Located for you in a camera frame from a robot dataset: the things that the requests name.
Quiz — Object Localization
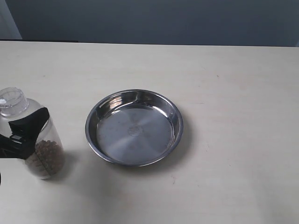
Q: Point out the round stainless steel pan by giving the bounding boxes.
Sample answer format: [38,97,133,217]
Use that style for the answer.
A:
[85,89,184,167]

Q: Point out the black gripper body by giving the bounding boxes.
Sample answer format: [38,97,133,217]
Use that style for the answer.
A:
[0,135,19,159]

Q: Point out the clear plastic shaker bottle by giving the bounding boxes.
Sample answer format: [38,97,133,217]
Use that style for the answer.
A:
[0,87,65,180]

